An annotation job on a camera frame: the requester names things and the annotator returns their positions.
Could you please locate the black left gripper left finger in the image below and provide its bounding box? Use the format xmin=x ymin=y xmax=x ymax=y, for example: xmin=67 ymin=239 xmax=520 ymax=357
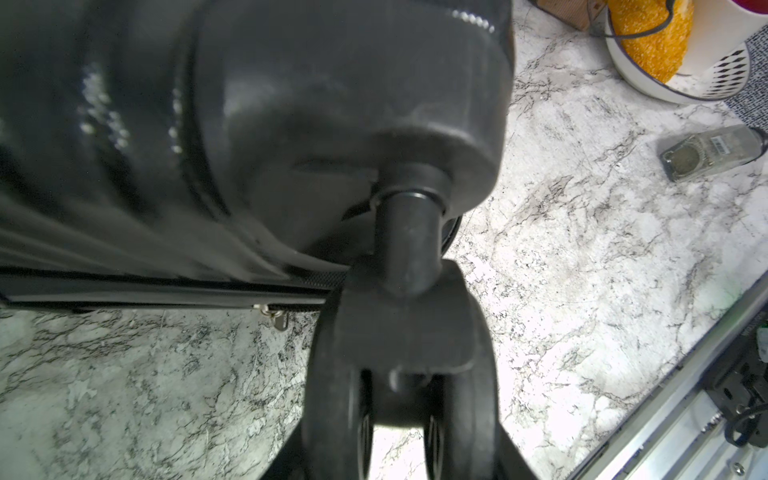
xmin=260 ymin=420 xmax=310 ymax=480

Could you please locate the white cup red inside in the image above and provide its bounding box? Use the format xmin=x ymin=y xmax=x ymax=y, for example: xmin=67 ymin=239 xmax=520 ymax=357
xmin=678 ymin=0 xmax=767 ymax=76

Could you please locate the aluminium front rail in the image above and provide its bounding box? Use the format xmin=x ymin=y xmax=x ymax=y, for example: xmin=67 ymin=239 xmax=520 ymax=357
xmin=570 ymin=275 xmax=767 ymax=479

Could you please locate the white perforated plate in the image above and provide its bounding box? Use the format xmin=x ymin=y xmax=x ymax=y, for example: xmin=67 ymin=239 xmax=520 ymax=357
xmin=602 ymin=5 xmax=752 ymax=107

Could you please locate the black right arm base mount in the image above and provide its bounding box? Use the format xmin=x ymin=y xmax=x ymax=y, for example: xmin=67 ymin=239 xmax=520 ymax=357
xmin=704 ymin=309 xmax=767 ymax=449

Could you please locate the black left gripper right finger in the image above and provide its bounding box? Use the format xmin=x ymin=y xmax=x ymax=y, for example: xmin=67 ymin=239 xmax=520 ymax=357
xmin=494 ymin=423 xmax=537 ymax=480

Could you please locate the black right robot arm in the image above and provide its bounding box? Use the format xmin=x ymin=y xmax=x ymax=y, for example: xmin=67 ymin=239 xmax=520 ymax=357
xmin=659 ymin=125 xmax=767 ymax=182

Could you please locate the black ribbed hard-shell suitcase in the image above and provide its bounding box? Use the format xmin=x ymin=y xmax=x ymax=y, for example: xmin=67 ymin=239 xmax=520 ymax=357
xmin=1 ymin=1 xmax=514 ymax=479

